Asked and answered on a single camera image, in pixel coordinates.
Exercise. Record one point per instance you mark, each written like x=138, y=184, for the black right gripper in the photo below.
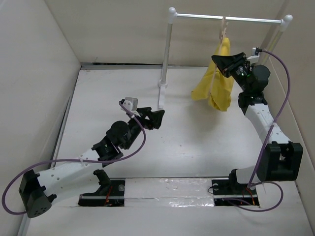
x=228, y=63

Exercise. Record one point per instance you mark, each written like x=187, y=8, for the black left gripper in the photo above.
x=153, y=117

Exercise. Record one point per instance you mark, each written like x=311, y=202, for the yellow trousers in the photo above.
x=215, y=88

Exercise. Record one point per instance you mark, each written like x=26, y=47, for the beige plastic hanger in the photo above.
x=222, y=35

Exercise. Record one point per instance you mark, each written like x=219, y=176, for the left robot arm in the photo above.
x=85, y=175

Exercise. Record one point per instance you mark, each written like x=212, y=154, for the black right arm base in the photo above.
x=226, y=191

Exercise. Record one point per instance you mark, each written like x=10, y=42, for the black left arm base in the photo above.
x=111, y=192

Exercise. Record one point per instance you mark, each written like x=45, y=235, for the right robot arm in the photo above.
x=279, y=158

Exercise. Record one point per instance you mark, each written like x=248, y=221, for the white clothes rack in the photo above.
x=192, y=38

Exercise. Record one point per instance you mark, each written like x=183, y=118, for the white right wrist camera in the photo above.
x=254, y=58

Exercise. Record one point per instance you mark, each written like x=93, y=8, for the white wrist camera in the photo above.
x=254, y=58
x=129, y=105

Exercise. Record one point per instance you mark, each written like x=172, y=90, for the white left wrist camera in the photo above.
x=129, y=105

